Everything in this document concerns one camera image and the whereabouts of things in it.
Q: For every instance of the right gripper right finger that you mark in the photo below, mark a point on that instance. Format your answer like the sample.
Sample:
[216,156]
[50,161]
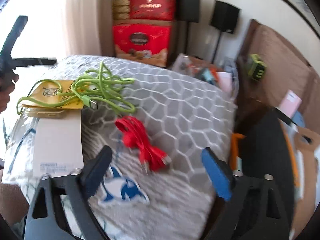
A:
[219,173]

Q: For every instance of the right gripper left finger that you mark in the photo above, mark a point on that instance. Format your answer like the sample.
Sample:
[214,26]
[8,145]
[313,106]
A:
[94,171]

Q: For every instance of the person left hand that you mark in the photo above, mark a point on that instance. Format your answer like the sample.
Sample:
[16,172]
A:
[5,95]

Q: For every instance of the blue shark sticker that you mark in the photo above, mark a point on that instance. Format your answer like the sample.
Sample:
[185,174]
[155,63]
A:
[118,189]

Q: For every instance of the white paper card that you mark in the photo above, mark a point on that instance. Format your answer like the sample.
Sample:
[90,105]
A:
[57,148]

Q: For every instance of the yellow paper envelope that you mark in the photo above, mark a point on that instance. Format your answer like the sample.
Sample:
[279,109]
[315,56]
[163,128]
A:
[52,94]

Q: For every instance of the grey patterned fleece blanket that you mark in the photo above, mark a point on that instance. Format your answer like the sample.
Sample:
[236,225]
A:
[182,116]

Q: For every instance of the cardboard box tray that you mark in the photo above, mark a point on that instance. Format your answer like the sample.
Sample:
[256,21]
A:
[303,145]

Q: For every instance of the pink booklet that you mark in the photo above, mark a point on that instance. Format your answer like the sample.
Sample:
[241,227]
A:
[290,104]

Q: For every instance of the green portable speaker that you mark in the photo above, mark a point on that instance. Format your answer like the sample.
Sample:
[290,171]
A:
[255,67]

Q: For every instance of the brown fabric sofa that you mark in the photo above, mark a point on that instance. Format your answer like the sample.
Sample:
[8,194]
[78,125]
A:
[286,69]

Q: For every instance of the red chocolate gift box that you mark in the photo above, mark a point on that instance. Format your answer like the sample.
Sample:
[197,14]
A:
[142,43]

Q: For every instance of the right black speaker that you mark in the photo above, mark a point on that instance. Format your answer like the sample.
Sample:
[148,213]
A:
[225,17]

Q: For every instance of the black speaker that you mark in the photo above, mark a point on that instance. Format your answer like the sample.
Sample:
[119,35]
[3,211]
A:
[188,10]
[225,17]

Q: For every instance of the red tea gift bag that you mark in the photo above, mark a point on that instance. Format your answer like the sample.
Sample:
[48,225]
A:
[163,10]

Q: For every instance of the left black speaker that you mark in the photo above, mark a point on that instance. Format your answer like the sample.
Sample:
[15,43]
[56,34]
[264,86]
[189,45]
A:
[188,10]

